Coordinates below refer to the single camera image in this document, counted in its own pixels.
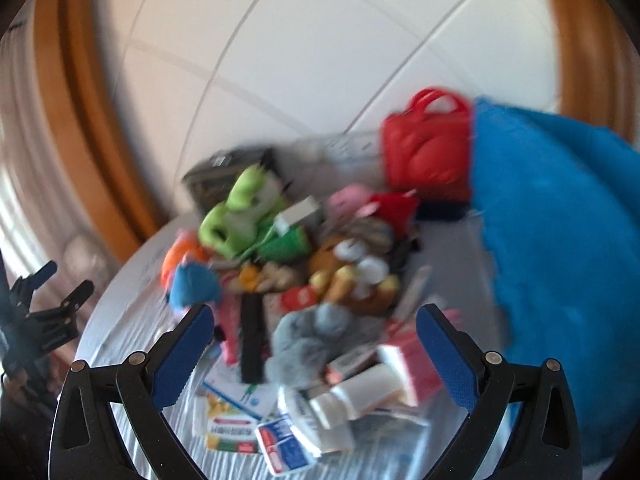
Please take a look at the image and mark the sheer white curtain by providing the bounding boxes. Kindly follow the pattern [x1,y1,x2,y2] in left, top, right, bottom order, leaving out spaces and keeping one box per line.
[0,25,81,281]

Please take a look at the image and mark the black rectangular remote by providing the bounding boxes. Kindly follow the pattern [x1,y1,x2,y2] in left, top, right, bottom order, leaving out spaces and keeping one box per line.
[239,292,263,383]

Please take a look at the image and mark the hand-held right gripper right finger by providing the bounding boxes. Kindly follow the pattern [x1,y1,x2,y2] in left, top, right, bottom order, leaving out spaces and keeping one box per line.
[416,303,583,480]

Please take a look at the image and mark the wooden door frame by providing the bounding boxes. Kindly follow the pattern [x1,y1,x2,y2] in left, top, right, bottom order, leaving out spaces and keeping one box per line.
[537,0,640,146]
[32,0,168,261]

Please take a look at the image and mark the red plush toy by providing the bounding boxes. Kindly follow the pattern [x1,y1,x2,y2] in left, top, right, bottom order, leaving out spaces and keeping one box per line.
[367,191,421,241]

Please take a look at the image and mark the white and blue medicine box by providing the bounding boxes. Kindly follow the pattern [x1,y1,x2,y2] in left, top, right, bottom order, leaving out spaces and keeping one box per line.
[202,360,278,418]

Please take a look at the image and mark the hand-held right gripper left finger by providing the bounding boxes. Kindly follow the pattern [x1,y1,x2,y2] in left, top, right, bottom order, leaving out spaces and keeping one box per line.
[49,303,216,480]

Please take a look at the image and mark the yellow medicine box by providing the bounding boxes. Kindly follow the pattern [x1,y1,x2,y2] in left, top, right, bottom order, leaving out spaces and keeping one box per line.
[192,395,266,456]

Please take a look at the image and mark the green bottle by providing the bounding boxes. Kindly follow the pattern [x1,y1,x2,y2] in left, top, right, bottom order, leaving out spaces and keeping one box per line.
[257,225,311,261]

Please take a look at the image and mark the orange plush toy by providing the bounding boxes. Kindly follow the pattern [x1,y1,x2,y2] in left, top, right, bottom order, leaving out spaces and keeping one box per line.
[161,230,211,286]

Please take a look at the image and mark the red toy bag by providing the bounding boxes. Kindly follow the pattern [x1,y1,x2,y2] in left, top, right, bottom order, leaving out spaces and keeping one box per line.
[380,88,473,201]

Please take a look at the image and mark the small white green box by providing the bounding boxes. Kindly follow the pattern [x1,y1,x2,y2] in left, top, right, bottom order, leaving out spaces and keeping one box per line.
[274,196,323,233]

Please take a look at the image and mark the blue fleece cloth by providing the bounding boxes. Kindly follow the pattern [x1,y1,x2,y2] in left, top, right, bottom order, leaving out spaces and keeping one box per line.
[467,96,640,466]

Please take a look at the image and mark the white plastic bottle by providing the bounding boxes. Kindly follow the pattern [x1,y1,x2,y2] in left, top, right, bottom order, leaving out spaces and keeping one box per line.
[307,362,406,431]

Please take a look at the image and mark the grey plush toy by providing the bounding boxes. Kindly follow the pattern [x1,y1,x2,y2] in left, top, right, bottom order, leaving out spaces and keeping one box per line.
[265,304,381,388]

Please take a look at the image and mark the black clamp stand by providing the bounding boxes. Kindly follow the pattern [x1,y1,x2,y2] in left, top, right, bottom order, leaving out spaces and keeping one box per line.
[0,260,96,411]

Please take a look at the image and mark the blue red white medicine box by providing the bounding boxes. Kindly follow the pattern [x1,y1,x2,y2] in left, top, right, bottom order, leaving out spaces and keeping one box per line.
[255,412,321,476]

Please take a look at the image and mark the green frog plush toy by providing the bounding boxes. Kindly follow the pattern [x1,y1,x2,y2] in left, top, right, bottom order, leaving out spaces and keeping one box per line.
[199,165,291,261]

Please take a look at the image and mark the white plastic bag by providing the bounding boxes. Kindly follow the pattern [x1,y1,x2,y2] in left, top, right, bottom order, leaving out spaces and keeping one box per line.
[62,235,111,281]

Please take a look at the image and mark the black framed plaque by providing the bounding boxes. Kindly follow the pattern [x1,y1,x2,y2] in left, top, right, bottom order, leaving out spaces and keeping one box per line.
[181,145,281,211]

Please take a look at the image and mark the pink pig plush toy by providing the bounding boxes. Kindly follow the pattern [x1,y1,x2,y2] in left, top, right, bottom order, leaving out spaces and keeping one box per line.
[327,184,376,218]

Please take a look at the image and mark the blue plush toy pink limbs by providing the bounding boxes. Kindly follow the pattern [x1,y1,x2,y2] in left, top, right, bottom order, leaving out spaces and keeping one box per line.
[167,260,223,321]

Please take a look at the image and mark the brown teddy plush toy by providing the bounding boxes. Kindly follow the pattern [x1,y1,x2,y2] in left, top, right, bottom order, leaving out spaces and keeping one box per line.
[307,232,401,316]

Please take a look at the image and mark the round grey desktop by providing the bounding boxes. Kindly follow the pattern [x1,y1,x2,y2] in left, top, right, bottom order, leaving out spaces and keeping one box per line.
[75,130,501,480]

